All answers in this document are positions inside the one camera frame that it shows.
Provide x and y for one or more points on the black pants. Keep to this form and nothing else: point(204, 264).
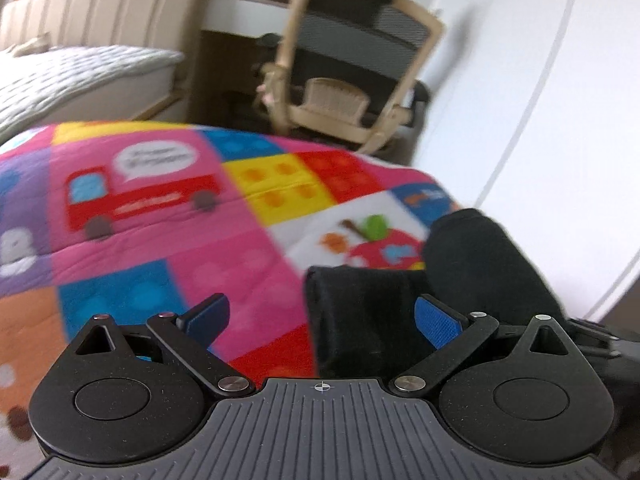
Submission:
point(475, 260)

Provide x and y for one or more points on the beige padded headboard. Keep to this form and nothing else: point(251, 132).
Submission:
point(110, 10)

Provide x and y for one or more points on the colourful printed blanket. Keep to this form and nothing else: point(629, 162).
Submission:
point(200, 270)

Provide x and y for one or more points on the white wardrobe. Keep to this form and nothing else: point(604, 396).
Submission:
point(525, 85)

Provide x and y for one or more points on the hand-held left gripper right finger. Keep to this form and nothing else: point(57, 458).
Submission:
point(440, 322)

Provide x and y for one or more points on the small beige pillow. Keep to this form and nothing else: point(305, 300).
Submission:
point(30, 46)

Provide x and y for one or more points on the white quilted bed cover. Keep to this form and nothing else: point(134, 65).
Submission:
point(75, 75)

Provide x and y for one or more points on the beige mesh office chair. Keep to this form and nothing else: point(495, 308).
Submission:
point(350, 40)

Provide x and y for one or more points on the white desk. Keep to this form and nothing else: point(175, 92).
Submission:
point(240, 10)

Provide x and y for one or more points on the beige plastic stool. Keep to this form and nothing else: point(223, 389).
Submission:
point(335, 97)

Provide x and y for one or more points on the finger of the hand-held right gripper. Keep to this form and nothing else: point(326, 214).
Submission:
point(600, 337)

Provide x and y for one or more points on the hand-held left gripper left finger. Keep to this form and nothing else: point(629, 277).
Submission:
point(206, 319)

